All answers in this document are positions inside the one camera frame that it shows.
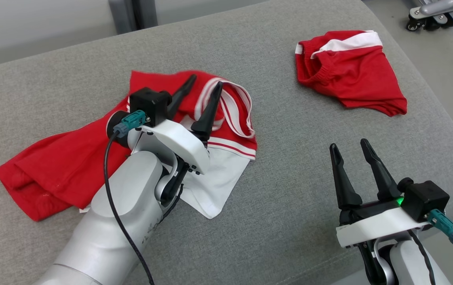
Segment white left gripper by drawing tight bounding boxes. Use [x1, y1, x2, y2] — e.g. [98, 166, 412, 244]
[128, 74, 224, 175]

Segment teal left cable connector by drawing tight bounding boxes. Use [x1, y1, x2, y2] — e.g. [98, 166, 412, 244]
[114, 110, 148, 138]

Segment teal right cable connector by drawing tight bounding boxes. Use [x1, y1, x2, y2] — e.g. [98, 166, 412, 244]
[426, 209, 453, 246]

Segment red shorts with white stripe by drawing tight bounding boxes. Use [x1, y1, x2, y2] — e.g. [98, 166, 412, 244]
[295, 30, 408, 117]

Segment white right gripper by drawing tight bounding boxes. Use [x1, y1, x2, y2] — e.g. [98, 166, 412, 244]
[329, 139, 433, 249]

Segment red white basketball jersey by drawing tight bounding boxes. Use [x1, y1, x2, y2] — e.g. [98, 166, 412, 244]
[0, 70, 258, 221]

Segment teal cable connector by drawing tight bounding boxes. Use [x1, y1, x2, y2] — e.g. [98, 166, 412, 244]
[114, 110, 148, 138]
[426, 209, 453, 246]

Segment silver caster base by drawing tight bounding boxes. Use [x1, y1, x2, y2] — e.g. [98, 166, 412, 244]
[406, 0, 453, 32]

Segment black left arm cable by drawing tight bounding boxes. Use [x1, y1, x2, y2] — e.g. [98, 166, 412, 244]
[104, 133, 156, 285]

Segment grey metal post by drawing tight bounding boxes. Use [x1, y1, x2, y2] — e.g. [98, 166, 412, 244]
[108, 0, 158, 34]

